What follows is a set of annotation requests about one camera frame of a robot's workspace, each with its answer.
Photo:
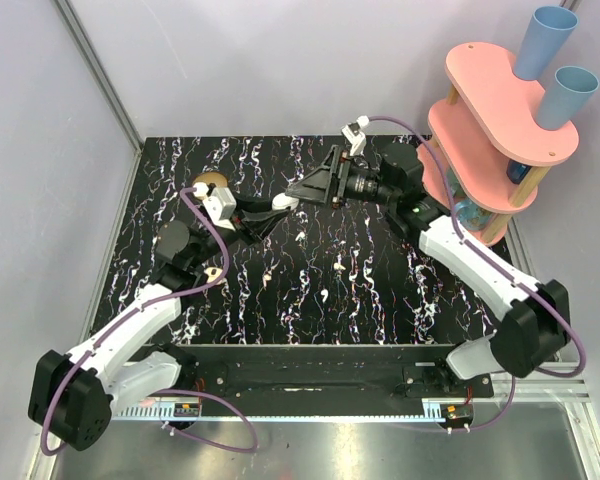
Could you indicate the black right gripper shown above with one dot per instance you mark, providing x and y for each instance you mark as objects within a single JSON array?
[{"x": 327, "y": 184}]

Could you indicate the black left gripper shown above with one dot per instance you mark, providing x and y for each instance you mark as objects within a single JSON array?
[{"x": 241, "y": 226}]

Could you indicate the white earbud charging case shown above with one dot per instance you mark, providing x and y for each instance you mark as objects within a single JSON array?
[{"x": 282, "y": 202}]

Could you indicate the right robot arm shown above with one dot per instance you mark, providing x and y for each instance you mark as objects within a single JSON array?
[{"x": 533, "y": 316}]

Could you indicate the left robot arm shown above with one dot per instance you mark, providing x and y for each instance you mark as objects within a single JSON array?
[{"x": 75, "y": 395}]

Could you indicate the cream earbud charging case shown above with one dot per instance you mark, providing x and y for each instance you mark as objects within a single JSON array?
[{"x": 214, "y": 275}]

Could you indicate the gold patterned ceramic bowl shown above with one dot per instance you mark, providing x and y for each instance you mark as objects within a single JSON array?
[{"x": 207, "y": 181}]

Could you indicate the blue patterned mug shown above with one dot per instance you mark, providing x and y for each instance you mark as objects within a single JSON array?
[{"x": 470, "y": 215}]

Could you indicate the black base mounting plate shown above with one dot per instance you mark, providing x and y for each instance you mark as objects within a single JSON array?
[{"x": 320, "y": 382}]

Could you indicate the pink three-tier shelf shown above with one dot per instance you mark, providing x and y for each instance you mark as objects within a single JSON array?
[{"x": 486, "y": 120}]

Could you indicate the dark blue object on shelf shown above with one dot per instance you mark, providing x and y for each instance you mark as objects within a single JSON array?
[{"x": 516, "y": 171}]

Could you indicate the blue cup front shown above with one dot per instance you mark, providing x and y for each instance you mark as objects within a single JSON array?
[{"x": 571, "y": 89}]

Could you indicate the blue cup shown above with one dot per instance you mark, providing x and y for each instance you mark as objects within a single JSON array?
[
  {"x": 571, "y": 89},
  {"x": 548, "y": 30}
]

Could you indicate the blue cup rear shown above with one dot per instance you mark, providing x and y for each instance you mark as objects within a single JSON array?
[{"x": 548, "y": 30}]

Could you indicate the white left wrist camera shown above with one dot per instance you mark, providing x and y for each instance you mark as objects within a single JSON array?
[{"x": 220, "y": 205}]

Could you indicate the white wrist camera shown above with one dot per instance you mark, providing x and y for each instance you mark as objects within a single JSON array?
[
  {"x": 354, "y": 133},
  {"x": 220, "y": 205}
]

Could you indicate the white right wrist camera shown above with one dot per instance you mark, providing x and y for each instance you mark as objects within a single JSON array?
[{"x": 354, "y": 133}]

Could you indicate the aluminium frame rail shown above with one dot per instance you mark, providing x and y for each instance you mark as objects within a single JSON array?
[{"x": 80, "y": 37}]

